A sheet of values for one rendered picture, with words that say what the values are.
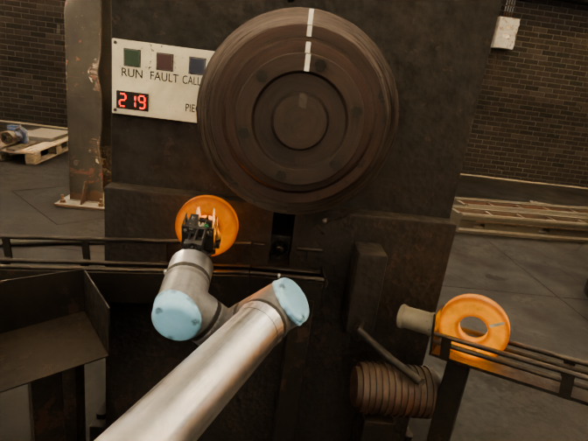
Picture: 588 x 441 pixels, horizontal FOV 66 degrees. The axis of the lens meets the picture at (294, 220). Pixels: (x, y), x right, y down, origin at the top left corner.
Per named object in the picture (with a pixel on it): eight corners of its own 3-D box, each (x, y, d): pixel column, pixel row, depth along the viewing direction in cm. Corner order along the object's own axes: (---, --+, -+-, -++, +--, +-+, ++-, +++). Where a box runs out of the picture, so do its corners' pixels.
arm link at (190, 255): (209, 297, 94) (163, 292, 93) (213, 281, 98) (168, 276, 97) (211, 263, 89) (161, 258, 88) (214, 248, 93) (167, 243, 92)
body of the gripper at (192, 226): (220, 214, 102) (211, 247, 92) (218, 244, 107) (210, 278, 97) (185, 210, 102) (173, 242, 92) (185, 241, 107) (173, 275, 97)
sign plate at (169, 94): (114, 112, 118) (114, 38, 112) (214, 123, 120) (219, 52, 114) (111, 113, 116) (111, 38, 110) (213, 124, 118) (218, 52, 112)
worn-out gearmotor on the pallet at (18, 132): (19, 140, 507) (17, 120, 501) (41, 142, 509) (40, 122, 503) (-2, 145, 469) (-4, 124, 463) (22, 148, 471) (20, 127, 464)
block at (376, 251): (339, 314, 133) (352, 238, 125) (366, 317, 133) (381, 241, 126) (344, 334, 123) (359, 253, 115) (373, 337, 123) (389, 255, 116)
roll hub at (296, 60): (231, 173, 105) (241, 45, 96) (350, 186, 107) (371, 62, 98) (228, 178, 99) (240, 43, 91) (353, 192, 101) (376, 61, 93)
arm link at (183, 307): (178, 352, 85) (136, 323, 81) (192, 304, 95) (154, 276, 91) (213, 329, 81) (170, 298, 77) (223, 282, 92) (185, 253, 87)
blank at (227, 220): (175, 194, 112) (171, 198, 109) (237, 193, 113) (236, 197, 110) (179, 253, 117) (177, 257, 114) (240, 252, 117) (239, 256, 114)
